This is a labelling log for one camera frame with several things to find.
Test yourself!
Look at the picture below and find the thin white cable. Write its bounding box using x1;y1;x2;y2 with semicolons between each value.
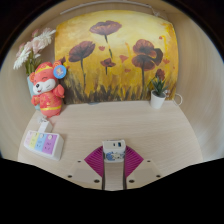
165;89;184;108

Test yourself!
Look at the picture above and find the red plush mouse toy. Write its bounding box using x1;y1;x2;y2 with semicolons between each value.
29;60;69;118

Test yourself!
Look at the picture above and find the plain white plug block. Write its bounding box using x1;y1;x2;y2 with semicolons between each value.
37;120;53;134

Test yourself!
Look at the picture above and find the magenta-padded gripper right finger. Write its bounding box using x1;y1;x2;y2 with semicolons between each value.
123;145;162;191

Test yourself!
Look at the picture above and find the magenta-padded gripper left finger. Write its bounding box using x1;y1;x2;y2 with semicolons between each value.
65;145;106;191

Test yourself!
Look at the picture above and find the small potted plant white pot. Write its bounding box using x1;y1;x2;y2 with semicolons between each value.
149;77;169;110

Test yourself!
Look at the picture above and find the pastel multicolour power strip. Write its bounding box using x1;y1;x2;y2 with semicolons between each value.
23;129;65;162

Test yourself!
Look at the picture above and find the white light bar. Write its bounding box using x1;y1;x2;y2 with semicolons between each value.
59;0;158;16

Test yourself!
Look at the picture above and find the yellow poppy painting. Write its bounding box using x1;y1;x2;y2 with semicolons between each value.
54;9;180;105

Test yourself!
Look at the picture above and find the pink and white flower bouquet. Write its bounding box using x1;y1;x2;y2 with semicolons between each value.
13;27;57;75

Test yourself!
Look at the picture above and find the white printed charger block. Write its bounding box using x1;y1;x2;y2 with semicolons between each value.
101;139;127;163

